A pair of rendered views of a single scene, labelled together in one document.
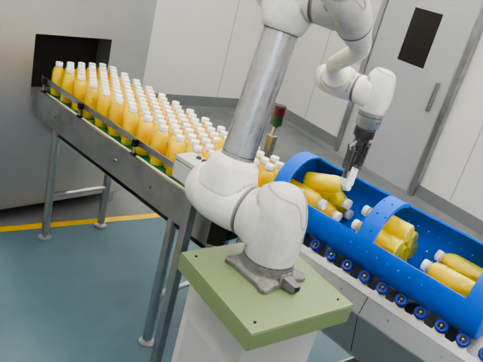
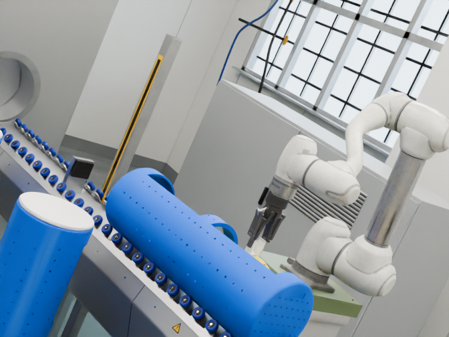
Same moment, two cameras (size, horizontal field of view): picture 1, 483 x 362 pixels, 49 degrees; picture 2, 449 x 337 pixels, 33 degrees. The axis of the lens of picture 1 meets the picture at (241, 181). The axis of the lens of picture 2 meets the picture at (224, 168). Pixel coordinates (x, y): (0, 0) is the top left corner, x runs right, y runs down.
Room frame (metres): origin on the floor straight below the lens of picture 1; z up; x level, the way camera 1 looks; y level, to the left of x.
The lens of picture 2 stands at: (4.39, -0.41, 1.91)
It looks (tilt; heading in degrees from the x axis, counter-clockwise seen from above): 11 degrees down; 184
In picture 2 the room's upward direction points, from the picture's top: 24 degrees clockwise
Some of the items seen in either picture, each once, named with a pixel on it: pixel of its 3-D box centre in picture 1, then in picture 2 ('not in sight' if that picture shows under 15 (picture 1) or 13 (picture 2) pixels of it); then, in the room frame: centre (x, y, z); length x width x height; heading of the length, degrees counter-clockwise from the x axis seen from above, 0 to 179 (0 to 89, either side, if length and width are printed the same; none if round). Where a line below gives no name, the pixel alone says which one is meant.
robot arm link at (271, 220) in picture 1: (276, 220); (327, 244); (1.37, -0.12, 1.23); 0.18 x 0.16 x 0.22; 61
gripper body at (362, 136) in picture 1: (361, 138); (274, 206); (1.89, -0.38, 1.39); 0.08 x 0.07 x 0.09; 141
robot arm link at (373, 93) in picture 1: (375, 89); (300, 160); (1.90, -0.37, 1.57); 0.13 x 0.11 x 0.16; 61
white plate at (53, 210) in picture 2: not in sight; (57, 210); (1.86, -1.07, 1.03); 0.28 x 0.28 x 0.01
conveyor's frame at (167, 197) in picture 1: (138, 215); not in sight; (2.62, 0.51, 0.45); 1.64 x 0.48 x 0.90; 51
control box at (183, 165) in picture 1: (198, 173); not in sight; (1.98, 0.17, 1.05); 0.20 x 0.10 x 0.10; 51
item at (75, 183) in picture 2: not in sight; (77, 175); (1.24, -1.21, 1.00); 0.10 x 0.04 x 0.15; 141
